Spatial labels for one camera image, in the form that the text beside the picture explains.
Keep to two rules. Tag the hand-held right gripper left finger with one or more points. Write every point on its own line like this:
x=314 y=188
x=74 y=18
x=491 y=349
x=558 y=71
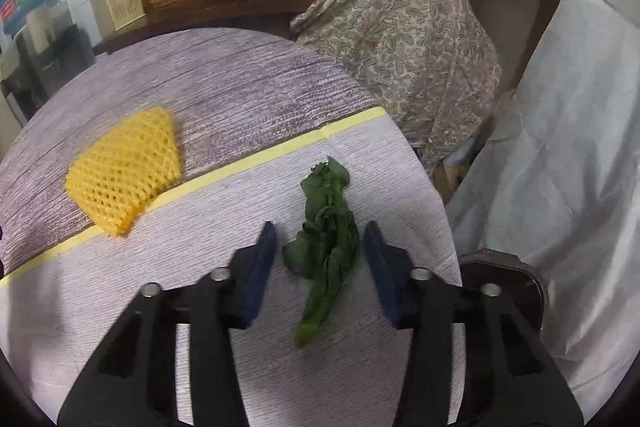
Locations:
x=260 y=267

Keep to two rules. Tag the paisley patterned cloth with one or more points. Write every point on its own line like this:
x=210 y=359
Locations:
x=400 y=47

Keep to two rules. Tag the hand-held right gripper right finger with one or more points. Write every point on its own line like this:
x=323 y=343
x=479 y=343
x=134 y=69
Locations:
x=382 y=272

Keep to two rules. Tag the beige chopstick holder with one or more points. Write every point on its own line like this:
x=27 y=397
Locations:
x=125 y=7

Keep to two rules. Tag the water dispenser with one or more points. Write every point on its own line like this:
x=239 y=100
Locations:
x=45 y=62

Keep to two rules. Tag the green vegetable leaf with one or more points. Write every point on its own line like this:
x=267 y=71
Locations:
x=330 y=237

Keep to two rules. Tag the wooden cabinet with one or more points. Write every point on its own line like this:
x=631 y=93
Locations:
x=500 y=2

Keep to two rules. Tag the white cloth cover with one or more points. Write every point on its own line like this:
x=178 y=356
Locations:
x=565 y=157

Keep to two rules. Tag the stack of paper cups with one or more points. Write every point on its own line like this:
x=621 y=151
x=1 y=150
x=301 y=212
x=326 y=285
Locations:
x=37 y=29

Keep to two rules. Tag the yellow foam fruit net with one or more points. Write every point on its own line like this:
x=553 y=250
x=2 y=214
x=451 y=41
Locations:
x=125 y=167

